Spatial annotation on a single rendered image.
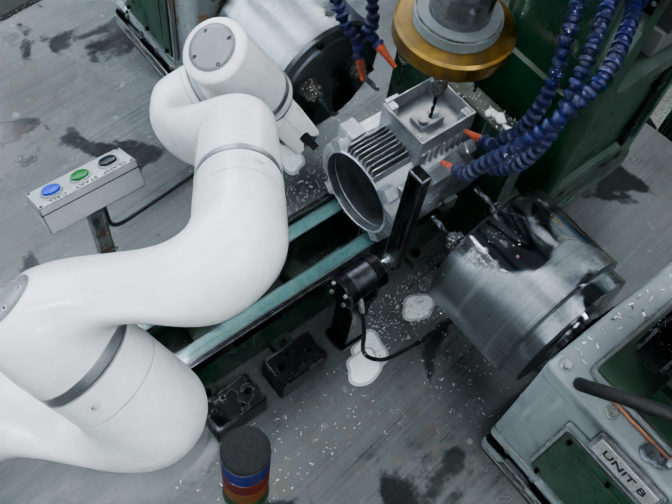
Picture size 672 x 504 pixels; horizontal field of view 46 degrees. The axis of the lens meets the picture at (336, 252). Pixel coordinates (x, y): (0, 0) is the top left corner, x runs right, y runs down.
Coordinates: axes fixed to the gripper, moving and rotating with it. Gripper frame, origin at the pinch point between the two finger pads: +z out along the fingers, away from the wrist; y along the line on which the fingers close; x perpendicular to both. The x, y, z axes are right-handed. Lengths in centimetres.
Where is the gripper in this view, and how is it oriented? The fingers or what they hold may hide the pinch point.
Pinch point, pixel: (304, 133)
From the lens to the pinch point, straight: 124.5
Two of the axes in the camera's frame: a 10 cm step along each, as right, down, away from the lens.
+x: 7.2, -6.8, -1.1
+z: 3.1, 1.8, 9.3
